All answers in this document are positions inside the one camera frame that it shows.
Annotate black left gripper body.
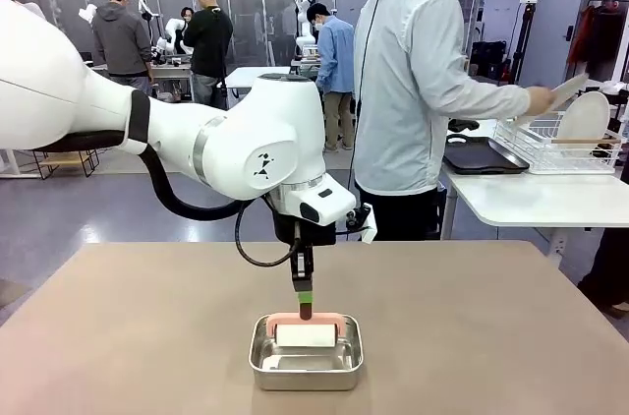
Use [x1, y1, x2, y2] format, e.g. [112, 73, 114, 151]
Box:
[271, 210, 338, 279]

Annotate pink lint roller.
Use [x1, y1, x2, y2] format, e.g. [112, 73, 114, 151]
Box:
[266, 300, 344, 348]

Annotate white sleeved right forearm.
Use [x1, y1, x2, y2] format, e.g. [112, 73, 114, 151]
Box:
[456, 76, 534, 117]

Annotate person's right hand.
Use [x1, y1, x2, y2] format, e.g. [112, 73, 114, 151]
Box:
[527, 85, 558, 117]

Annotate stainless steel rectangular container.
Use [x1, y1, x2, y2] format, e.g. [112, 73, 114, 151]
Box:
[248, 314, 365, 391]

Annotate person in white jacket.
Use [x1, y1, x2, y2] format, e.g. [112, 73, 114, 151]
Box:
[352, 0, 557, 242]

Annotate person in blue shirt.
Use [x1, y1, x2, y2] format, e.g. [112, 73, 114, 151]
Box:
[308, 2, 356, 153]

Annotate man in dark sweater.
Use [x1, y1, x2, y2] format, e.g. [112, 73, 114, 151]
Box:
[182, 0, 235, 112]

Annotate white side table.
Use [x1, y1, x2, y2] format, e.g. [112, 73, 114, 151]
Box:
[440, 117, 629, 268]

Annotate black equipment cases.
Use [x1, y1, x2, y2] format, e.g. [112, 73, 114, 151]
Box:
[470, 40, 508, 81]

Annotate man in gray hoodie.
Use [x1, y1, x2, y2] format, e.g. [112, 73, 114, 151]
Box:
[91, 0, 156, 97]

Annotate black tripod stand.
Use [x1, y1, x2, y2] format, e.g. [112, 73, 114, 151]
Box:
[500, 0, 540, 87]

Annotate person in dark trousers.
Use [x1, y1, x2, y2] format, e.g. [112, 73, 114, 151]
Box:
[577, 226, 629, 321]

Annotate black clothes rack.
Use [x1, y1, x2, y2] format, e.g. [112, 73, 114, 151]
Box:
[567, 0, 629, 85]

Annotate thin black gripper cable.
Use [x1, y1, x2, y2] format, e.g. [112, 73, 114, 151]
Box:
[234, 198, 302, 268]

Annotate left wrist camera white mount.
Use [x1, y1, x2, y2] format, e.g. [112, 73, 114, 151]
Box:
[343, 203, 378, 244]

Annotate thick black left arm hose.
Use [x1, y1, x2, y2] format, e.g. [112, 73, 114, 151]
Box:
[33, 132, 257, 222]

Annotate white wire dish rack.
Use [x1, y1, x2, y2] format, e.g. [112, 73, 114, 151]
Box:
[493, 109, 623, 176]

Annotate low wooden shelf black frame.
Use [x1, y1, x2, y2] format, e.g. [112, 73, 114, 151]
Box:
[34, 148, 100, 179]

